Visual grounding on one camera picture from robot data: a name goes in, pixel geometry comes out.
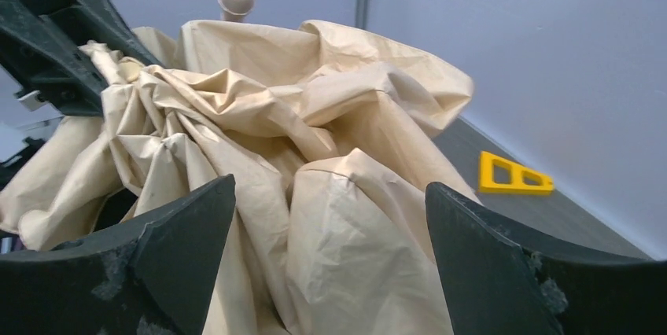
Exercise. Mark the yellow triangle frame block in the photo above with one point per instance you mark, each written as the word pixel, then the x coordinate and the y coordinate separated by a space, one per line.
pixel 521 179

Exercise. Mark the beige folding umbrella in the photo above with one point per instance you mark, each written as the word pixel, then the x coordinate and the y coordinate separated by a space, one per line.
pixel 328 131

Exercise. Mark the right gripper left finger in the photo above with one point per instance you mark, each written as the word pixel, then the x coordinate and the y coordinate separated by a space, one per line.
pixel 153 274

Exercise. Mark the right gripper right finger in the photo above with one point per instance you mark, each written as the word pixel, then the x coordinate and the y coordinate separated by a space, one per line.
pixel 500 276

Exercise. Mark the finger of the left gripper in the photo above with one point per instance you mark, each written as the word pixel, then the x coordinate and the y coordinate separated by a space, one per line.
pixel 40 49

